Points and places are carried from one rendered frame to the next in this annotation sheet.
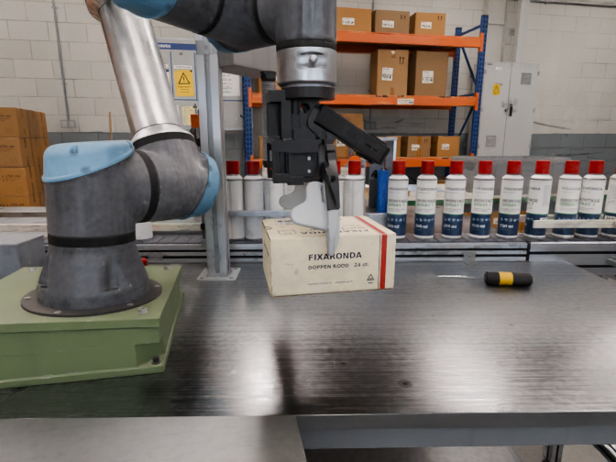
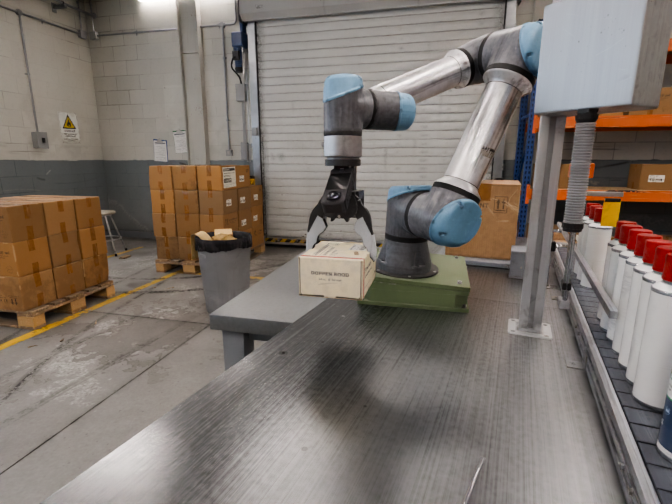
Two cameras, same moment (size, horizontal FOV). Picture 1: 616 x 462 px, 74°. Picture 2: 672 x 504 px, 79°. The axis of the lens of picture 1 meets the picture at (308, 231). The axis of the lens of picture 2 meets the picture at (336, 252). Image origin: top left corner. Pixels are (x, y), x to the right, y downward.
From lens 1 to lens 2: 1.16 m
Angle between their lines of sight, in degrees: 111
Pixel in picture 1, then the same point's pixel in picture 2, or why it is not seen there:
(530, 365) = (242, 409)
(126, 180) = (396, 207)
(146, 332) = not seen: hidden behind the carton
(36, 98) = not seen: outside the picture
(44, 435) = not seen: hidden behind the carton
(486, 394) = (243, 372)
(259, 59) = (577, 96)
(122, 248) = (391, 243)
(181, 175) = (420, 210)
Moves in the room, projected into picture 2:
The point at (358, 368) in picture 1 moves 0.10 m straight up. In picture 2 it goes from (313, 345) to (312, 298)
